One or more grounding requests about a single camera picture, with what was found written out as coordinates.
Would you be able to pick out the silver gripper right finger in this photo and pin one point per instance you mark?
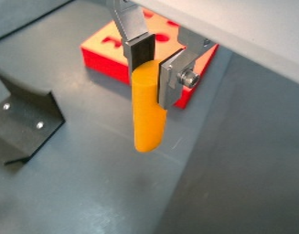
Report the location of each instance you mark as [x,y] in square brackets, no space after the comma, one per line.
[177,68]

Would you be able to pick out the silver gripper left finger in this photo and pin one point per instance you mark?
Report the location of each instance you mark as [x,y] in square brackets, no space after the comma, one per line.
[138,40]

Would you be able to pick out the yellow oval peg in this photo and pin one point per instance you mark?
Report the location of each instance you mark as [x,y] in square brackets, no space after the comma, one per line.
[149,114]

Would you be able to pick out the red shape sorting board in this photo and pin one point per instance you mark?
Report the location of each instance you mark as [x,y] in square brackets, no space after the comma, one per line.
[102,51]

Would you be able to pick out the black curved holder bracket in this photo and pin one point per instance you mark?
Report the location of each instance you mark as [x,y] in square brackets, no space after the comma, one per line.
[30,120]

